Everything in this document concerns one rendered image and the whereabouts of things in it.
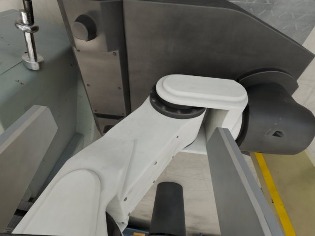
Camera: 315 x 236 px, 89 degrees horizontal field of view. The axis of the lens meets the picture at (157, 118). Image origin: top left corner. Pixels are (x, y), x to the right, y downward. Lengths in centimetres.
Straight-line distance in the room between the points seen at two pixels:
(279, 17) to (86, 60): 59
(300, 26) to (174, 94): 50
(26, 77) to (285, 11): 85
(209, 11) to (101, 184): 40
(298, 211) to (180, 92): 127
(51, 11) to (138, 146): 106
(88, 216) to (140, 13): 40
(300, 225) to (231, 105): 120
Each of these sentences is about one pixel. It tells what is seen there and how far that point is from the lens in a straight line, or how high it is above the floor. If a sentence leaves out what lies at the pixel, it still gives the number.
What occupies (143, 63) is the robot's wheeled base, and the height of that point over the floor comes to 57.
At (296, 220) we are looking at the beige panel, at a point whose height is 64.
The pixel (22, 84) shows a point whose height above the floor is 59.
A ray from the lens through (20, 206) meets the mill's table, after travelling 79.
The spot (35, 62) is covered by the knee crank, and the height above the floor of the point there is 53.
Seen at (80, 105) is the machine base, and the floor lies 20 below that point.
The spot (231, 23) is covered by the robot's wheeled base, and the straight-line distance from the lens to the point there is 46.
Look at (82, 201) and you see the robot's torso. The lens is 22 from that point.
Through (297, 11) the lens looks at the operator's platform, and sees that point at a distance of 71.
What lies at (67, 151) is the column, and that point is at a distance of 141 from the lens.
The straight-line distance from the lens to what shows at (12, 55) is 81.
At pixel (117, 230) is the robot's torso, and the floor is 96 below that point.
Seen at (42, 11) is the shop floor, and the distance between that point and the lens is 127.
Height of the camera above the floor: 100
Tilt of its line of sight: 45 degrees down
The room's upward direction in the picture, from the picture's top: 172 degrees counter-clockwise
